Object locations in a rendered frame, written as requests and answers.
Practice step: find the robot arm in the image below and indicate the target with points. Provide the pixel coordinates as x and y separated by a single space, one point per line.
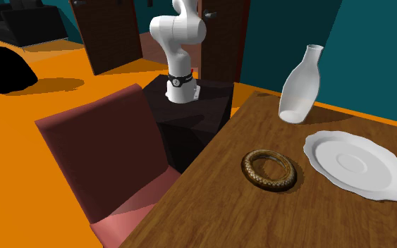
178 61

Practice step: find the white scalloped plate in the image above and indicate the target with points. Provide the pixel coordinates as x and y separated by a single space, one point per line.
356 165

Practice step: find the dark red chair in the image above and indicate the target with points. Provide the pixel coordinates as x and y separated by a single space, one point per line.
108 144

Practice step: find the black sofa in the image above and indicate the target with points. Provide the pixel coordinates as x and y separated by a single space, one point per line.
26 24

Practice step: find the black beanbag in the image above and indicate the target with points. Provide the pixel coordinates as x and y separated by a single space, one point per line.
4 70

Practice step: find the white vase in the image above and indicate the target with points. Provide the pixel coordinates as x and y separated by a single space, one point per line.
301 86

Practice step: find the dark brown open door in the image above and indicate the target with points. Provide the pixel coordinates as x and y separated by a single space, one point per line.
110 34

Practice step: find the black robot stand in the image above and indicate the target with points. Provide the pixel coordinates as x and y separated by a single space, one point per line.
198 113

